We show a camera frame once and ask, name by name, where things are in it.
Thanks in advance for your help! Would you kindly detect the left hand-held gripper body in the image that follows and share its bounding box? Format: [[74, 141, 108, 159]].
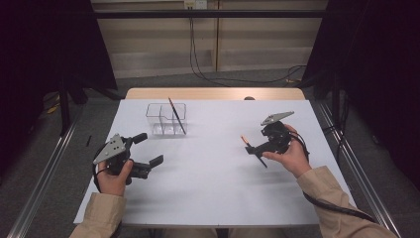
[[92, 133, 153, 186]]

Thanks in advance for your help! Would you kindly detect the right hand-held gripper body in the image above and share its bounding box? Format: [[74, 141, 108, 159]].
[[260, 110, 295, 156]]

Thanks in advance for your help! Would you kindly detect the black pen with gold cap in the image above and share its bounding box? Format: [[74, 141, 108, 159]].
[[167, 96, 187, 136], [240, 135, 268, 169]]

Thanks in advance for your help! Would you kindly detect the clear acrylic pen holder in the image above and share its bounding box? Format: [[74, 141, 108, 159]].
[[145, 102, 188, 137]]

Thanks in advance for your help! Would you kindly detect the person's right hand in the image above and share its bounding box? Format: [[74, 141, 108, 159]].
[[262, 123, 313, 179]]

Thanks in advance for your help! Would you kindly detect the person's left hand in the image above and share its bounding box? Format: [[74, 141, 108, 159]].
[[96, 158, 135, 197]]

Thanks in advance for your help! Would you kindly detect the black metal stand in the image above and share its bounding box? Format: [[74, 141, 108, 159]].
[[331, 70, 342, 134], [58, 77, 72, 137]]

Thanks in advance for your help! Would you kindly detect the beige desk leg panel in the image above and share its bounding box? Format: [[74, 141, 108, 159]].
[[213, 0, 221, 72]]

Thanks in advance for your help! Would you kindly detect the black curtain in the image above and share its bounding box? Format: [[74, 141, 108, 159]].
[[0, 0, 119, 181], [301, 0, 420, 191]]

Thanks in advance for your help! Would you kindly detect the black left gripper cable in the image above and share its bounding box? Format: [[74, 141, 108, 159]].
[[92, 161, 108, 193]]

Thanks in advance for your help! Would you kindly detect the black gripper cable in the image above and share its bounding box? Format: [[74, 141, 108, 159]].
[[92, 161, 108, 193], [287, 131, 377, 223]]

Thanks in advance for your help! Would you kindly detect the aluminium floor rail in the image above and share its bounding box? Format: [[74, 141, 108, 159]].
[[316, 98, 403, 238], [6, 107, 85, 238]]

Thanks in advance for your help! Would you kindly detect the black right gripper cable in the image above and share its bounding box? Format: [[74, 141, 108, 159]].
[[287, 131, 377, 223]]

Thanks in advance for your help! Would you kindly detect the black power cable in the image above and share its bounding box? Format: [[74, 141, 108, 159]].
[[188, 8, 308, 87], [188, 8, 232, 87]]

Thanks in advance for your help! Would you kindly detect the white wall socket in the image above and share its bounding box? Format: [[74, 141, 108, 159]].
[[183, 0, 208, 10]]

